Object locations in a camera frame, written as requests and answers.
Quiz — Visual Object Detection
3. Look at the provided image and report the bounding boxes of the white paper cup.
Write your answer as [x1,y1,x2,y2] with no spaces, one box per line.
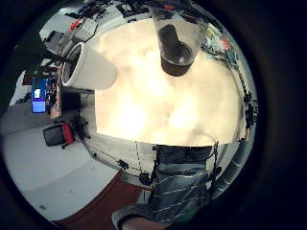
[60,41,118,91]

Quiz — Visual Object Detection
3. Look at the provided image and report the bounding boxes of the the person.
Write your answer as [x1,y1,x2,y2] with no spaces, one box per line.
[110,144,223,230]

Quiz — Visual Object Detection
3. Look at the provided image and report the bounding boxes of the clear plastic cup dark drink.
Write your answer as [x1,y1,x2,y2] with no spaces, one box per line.
[150,1,210,78]

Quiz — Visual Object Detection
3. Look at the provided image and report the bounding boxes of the black tripod stand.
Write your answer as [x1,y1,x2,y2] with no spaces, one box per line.
[238,68,259,130]

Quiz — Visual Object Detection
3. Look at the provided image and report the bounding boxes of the black and red chair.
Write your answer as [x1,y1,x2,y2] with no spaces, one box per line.
[42,122,76,150]

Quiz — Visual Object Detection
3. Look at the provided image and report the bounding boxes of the colourful patterned cloth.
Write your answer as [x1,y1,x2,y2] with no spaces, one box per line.
[201,22,239,66]

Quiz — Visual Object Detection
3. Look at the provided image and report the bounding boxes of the brown wooden shelf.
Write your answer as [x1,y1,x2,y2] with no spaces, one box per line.
[47,65,63,119]

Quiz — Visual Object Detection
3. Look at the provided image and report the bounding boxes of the dark red floor mat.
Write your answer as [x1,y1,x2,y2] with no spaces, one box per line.
[52,169,144,230]

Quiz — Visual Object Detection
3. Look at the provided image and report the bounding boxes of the black equipment on desk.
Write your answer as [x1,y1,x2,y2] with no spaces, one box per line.
[115,1,152,18]

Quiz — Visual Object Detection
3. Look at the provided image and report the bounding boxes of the grey box device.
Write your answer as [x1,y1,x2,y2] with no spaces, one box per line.
[72,18,99,42]

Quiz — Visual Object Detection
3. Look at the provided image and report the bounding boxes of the blue lit monitor screen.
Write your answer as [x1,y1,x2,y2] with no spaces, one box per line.
[30,76,48,114]

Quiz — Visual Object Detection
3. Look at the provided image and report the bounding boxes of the thin black cable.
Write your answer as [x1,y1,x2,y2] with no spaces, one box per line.
[85,140,154,186]

